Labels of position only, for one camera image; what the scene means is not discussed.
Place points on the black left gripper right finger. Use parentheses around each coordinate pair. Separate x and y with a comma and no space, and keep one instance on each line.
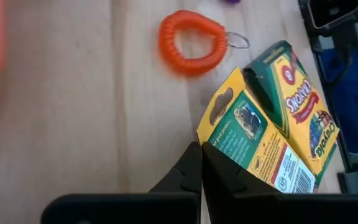
(222,180)

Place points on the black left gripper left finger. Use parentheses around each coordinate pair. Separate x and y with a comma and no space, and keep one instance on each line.
(185,177)

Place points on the Crayola crayon box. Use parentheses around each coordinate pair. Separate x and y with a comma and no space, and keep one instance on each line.
(247,130)
(303,109)

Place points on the black table-level camera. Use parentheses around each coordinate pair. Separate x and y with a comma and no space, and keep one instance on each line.
(334,12)

